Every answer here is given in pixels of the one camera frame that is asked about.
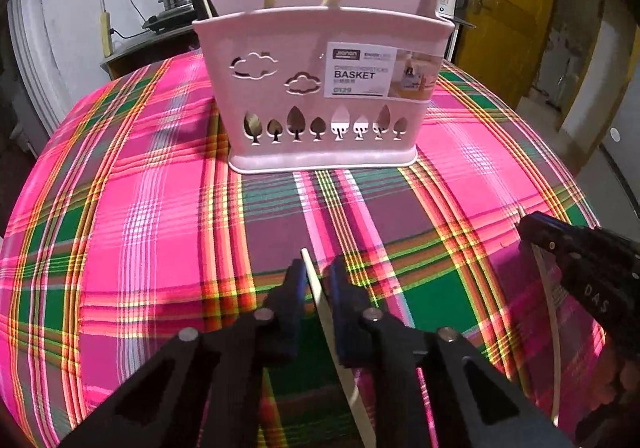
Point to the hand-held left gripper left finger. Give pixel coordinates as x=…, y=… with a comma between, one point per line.
x=298, y=280

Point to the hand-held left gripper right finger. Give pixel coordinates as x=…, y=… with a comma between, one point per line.
x=337, y=288

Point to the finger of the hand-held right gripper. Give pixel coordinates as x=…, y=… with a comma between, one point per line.
x=565, y=223
x=542, y=235

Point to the pink plastic utensil basket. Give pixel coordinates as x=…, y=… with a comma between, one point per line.
x=280, y=38

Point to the pink plaid tablecloth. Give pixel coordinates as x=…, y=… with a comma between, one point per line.
x=150, y=228

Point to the yellow door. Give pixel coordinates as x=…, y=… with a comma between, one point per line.
x=505, y=13

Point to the dark cabinet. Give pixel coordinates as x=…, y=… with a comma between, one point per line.
x=130, y=60

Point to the gas stove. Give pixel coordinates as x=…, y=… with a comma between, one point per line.
x=167, y=20

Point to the yellow power strip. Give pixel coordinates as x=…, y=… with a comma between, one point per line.
x=106, y=33

